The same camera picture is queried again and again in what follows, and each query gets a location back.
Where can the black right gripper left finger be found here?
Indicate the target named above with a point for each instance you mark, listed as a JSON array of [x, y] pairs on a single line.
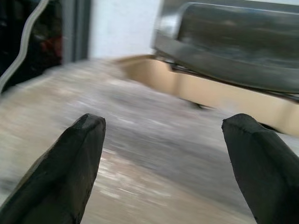
[[63, 172]]

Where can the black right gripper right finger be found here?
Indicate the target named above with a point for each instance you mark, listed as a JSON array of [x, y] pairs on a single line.
[[264, 168]]

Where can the beige wooden sofa base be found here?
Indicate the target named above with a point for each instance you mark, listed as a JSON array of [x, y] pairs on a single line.
[[210, 86]]

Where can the translucent grey rubber strip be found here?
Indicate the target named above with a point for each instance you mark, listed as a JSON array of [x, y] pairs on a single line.
[[22, 44]]

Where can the grey door frame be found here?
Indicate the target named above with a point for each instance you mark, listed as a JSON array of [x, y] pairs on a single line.
[[78, 29]]

